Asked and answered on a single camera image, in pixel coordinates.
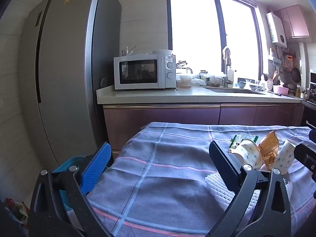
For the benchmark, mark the red green plastic packaging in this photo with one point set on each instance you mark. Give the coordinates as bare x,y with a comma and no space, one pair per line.
17,208

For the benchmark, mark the purple kitchen base cabinet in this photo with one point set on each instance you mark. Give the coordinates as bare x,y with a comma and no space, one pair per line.
160,121

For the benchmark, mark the grey refrigerator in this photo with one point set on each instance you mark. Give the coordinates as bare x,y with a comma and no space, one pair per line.
66,79

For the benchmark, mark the glass jar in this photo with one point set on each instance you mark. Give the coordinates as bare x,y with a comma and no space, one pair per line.
203,77

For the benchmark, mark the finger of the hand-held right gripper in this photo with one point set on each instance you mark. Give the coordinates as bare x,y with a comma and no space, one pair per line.
306,155
313,135

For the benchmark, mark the white bowl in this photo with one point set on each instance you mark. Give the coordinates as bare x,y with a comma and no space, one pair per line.
161,52

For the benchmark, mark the gold foil wrapper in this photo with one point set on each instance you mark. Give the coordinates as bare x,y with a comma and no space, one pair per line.
267,148

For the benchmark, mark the black kitchen knife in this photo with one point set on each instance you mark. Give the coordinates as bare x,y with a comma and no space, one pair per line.
274,93

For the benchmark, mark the white microwave oven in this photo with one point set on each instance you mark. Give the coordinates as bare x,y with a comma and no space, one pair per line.
140,71

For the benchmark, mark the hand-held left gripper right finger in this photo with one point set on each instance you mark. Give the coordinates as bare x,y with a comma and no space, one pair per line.
227,163

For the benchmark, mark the white water heater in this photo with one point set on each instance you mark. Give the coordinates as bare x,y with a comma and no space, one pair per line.
276,29

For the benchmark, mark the pink basin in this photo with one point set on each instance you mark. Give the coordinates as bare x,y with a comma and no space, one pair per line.
280,90

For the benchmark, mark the metal kitchen faucet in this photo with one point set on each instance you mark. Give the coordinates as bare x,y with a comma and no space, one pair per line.
226,61

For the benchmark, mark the kitchen sink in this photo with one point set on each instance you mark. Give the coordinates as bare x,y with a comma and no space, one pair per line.
234,90

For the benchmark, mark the white dotted utensil holder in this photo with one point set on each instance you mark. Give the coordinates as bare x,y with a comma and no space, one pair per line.
269,85

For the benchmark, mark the green white snack wrapper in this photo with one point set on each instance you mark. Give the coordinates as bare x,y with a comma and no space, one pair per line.
240,139

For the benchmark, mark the grey checked cloth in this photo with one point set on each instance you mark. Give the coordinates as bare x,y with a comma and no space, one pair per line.
160,177

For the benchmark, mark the blue plastic bin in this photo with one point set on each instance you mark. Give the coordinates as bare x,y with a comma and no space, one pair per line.
66,164

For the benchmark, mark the glass jug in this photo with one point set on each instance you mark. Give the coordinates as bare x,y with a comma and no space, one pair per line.
184,79

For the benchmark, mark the white soap bottle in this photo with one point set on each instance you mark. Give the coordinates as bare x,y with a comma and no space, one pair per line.
230,77

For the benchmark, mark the pink wall cabinet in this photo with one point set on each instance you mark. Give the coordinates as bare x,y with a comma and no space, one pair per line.
293,22

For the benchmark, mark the small patterned bowl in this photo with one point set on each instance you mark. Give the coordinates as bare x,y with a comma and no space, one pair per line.
254,87

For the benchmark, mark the white foam fruit net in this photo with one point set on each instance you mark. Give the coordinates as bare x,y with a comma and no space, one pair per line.
222,192

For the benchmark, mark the black frying pan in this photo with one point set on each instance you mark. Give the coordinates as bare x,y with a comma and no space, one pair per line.
295,75

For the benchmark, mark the black built-in oven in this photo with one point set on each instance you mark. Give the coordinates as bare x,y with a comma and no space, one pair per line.
309,113

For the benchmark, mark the kitchen window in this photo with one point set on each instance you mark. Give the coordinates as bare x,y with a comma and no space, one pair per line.
212,34

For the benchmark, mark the round wall socket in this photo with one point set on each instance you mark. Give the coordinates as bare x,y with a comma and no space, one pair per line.
103,82

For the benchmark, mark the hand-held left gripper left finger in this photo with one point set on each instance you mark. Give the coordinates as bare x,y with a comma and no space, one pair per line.
97,167

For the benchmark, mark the white dotted paper cup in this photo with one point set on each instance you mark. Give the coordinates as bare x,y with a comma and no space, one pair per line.
249,155
284,158

